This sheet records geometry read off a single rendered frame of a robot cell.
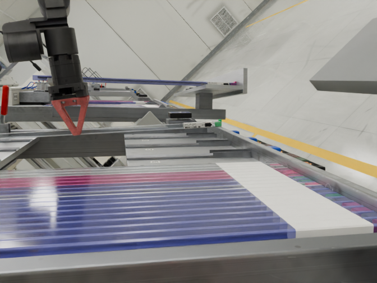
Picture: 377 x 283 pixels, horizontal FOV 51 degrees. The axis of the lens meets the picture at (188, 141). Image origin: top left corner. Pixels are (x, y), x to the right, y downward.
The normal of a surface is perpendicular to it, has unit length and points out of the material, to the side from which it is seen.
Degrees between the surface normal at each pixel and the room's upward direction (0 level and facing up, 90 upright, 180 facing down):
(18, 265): 44
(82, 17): 90
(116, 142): 90
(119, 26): 90
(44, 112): 90
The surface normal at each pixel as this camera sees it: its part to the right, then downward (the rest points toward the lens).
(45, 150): 0.17, 0.14
